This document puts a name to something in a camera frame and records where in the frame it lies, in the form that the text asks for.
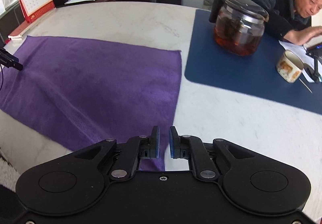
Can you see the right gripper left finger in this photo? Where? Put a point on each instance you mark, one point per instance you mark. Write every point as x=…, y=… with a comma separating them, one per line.
x=135, y=149

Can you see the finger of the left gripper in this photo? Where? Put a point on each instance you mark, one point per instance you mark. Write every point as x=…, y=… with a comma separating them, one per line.
x=8, y=60

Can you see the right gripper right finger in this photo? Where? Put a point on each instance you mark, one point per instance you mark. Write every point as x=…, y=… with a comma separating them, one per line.
x=194, y=151

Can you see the purple towel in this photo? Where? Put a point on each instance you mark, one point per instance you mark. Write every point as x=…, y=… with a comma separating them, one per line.
x=79, y=91

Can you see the blue table mat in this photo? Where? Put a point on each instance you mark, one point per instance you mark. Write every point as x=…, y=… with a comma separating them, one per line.
x=256, y=75

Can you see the ceramic tea cup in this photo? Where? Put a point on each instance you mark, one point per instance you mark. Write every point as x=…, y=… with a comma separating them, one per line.
x=290, y=66

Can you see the glass teapot with tea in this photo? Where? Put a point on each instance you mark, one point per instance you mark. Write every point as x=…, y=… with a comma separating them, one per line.
x=239, y=25

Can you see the phone stand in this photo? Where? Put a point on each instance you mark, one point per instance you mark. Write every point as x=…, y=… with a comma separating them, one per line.
x=315, y=53

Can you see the seated man dark jacket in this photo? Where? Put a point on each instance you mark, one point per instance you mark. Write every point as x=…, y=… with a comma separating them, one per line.
x=291, y=20

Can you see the black printer near wall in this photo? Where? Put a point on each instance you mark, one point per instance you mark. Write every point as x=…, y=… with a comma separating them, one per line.
x=10, y=20

